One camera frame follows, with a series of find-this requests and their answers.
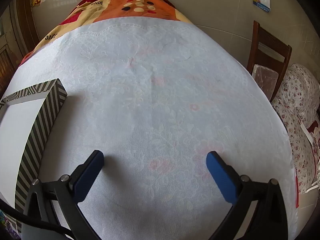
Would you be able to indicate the floral bedding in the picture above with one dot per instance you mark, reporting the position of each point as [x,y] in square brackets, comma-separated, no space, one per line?
[295,97]

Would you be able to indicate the pink chair cushion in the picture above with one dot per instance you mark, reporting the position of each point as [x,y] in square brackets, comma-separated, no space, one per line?
[265,76]

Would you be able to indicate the white embossed tablecloth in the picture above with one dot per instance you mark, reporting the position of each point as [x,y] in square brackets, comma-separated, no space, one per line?
[150,92]

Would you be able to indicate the striped rectangular tray box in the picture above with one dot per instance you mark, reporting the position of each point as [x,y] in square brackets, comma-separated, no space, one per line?
[37,130]

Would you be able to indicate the orange printed blanket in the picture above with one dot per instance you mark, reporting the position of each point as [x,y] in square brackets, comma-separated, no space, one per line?
[140,12]

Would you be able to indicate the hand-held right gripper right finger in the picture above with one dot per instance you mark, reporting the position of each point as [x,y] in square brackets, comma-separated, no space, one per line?
[222,175]

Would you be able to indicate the brown wooden chair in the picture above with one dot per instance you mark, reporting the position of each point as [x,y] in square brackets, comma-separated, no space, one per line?
[270,45]

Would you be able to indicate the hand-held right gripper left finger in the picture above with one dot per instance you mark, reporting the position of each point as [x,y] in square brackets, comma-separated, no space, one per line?
[87,175]

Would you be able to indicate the colourful printed cloth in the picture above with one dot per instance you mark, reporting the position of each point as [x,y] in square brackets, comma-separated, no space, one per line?
[7,226]

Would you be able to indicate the brown wooden door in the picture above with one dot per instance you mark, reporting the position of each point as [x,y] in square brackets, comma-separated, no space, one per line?
[22,25]

